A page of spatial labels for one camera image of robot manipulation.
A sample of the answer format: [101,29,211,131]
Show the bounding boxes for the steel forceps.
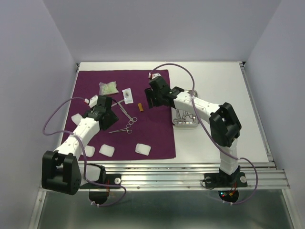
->
[189,114,198,125]
[109,126,132,134]
[173,109,181,125]

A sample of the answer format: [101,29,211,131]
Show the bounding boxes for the curved forceps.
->
[181,110,190,125]

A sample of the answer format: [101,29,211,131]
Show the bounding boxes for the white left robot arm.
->
[41,95,118,195]

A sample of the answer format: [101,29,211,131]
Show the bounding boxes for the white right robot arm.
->
[145,76,242,187]

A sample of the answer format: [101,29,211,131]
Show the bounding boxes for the steel surgical scissors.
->
[118,103,138,125]

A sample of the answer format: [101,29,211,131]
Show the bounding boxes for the flat steel retractor bar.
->
[112,100,124,107]

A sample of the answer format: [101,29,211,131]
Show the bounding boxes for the green gauze bag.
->
[99,81,119,95]

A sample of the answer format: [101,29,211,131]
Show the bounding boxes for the white gauze pad upper left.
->
[71,114,82,125]

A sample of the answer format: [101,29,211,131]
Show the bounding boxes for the white gauze pad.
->
[71,114,82,125]
[85,146,95,157]
[99,144,115,157]
[135,143,151,156]

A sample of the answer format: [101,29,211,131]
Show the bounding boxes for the stainless steel tray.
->
[172,89,202,128]

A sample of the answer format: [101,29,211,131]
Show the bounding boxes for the white gauze pad middle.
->
[99,144,115,157]

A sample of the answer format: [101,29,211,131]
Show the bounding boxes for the purple cloth mat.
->
[64,70,176,161]

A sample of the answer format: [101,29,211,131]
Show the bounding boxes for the white gauze pad right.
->
[135,143,151,156]

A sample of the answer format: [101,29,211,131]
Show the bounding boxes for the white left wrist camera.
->
[84,95,98,108]

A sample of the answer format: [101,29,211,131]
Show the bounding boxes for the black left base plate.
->
[79,173,126,208]

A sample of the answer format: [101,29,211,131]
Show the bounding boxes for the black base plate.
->
[201,169,248,204]
[79,173,126,208]

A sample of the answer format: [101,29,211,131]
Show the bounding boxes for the aluminium front rail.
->
[94,161,290,191]

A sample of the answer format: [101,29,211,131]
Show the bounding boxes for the aluminium rail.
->
[239,62,277,169]
[94,161,290,191]

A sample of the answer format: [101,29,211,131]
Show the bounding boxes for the aluminium right side rail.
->
[239,62,277,169]

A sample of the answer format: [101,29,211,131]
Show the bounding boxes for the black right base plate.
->
[201,169,248,204]

